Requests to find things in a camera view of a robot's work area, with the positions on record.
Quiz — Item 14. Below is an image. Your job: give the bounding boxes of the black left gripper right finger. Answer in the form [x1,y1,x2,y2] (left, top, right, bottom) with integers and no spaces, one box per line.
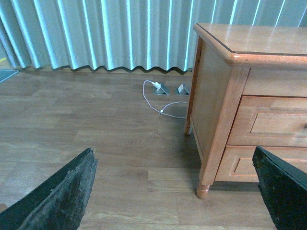
[252,146,307,230]

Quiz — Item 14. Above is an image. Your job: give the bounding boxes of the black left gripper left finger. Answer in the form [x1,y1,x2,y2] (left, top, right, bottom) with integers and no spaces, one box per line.
[0,148,98,230]

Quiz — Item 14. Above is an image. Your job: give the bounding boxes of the wooden drawer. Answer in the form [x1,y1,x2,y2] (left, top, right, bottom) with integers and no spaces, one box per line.
[227,96,307,147]
[215,145,307,182]

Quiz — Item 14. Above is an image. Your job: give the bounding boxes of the wooden nightstand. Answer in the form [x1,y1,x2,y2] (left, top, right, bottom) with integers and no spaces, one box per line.
[185,23,307,199]

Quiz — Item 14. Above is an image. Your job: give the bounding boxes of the right metal floor socket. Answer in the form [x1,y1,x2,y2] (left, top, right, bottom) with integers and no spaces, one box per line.
[175,84,189,95]

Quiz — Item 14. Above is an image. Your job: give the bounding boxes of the metal floor socket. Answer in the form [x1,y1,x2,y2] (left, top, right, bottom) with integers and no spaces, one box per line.
[175,84,189,95]
[153,83,170,95]

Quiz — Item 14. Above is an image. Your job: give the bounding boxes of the left metal floor socket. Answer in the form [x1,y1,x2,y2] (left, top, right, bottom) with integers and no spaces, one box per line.
[153,83,170,95]

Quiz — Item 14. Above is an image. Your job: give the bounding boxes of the grey pleated curtain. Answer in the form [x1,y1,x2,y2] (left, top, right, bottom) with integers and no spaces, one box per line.
[0,0,307,71]

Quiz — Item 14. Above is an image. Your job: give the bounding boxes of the white charging cable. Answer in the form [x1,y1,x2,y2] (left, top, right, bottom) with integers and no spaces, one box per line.
[143,80,189,119]

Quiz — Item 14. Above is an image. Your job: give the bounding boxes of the white wall charger plug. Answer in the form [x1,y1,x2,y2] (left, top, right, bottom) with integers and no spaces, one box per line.
[152,82,161,89]

